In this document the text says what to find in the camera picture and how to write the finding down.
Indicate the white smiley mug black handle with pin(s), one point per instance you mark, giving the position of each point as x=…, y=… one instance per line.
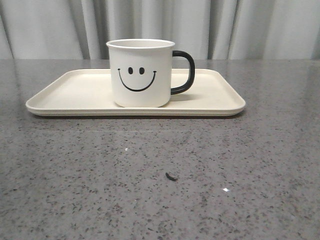
x=141, y=72

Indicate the small black debris piece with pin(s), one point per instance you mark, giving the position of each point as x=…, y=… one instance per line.
x=171, y=178

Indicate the cream rectangular plastic tray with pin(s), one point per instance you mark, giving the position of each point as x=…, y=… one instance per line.
x=87, y=92

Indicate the grey pleated curtain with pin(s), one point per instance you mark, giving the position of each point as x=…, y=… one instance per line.
x=206, y=29

